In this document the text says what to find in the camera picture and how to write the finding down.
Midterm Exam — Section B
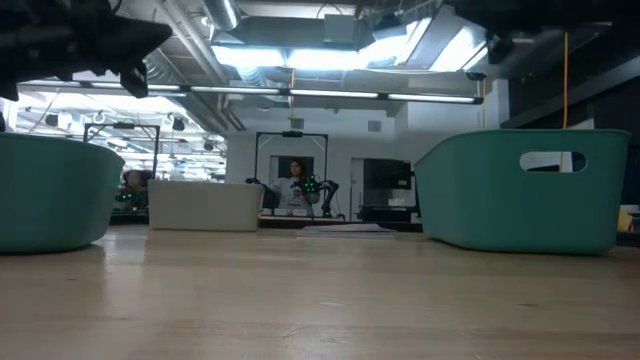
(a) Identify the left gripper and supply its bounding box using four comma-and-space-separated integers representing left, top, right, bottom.
54, 0, 174, 99

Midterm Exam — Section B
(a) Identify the LED light bar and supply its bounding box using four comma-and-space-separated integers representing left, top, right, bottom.
14, 77, 484, 105

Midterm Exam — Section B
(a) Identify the black background rig frame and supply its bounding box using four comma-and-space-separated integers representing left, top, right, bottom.
82, 122, 161, 181
253, 131, 330, 201

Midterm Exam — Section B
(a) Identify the background computer monitor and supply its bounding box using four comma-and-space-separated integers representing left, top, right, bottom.
363, 158, 414, 191

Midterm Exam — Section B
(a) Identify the teal plastic bin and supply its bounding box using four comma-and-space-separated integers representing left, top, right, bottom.
413, 128, 632, 256
0, 132, 126, 255

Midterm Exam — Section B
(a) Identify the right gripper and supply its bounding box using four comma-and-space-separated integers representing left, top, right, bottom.
443, 0, 616, 65

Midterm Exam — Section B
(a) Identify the person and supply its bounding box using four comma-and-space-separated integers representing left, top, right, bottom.
114, 168, 154, 211
269, 158, 321, 217

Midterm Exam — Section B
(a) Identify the grey plastic bin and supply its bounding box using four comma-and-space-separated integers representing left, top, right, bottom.
147, 179, 265, 233

